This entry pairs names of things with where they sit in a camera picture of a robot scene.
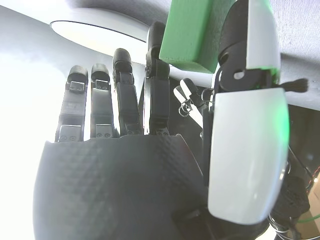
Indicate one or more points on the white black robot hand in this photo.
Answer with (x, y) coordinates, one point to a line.
(112, 187)

